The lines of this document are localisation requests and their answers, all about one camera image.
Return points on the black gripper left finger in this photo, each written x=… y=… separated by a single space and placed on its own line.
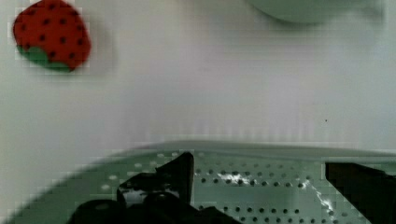
x=161 y=197

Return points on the green plastic strainer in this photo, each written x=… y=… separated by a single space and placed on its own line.
x=252 y=183

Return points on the large plush strawberry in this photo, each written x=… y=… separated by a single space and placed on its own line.
x=54 y=33

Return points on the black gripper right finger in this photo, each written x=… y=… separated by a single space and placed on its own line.
x=371 y=191

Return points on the green mug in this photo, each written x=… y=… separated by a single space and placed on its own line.
x=312 y=11

